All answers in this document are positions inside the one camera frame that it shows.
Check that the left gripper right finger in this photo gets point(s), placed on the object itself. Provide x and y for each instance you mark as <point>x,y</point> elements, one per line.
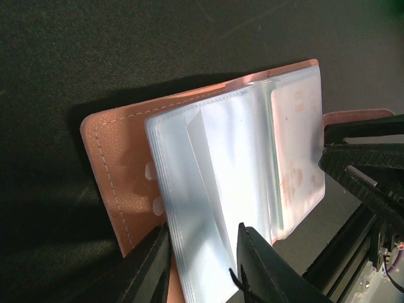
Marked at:
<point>263,276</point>

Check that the white VIP floral card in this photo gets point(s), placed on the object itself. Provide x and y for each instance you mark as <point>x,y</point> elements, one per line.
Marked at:
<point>298,130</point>

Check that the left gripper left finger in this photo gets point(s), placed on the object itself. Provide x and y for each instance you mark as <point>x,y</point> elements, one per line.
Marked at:
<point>149,268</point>

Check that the brown leather card holder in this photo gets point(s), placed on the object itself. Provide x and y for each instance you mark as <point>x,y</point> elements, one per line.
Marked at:
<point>204,161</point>

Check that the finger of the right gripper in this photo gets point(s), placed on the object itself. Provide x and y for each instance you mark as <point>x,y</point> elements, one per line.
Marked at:
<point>373,173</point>
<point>336,133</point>

